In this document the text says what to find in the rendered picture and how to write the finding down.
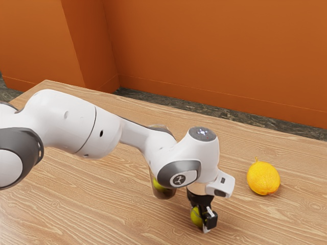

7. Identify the yellow lemon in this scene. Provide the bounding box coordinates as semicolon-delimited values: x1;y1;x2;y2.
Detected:
246;156;282;196

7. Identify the yellow-green tennis ball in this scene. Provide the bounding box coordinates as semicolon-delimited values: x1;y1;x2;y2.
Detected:
190;207;203;228
152;178;170;192

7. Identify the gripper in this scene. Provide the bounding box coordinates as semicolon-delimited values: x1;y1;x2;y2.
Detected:
186;188;219;234

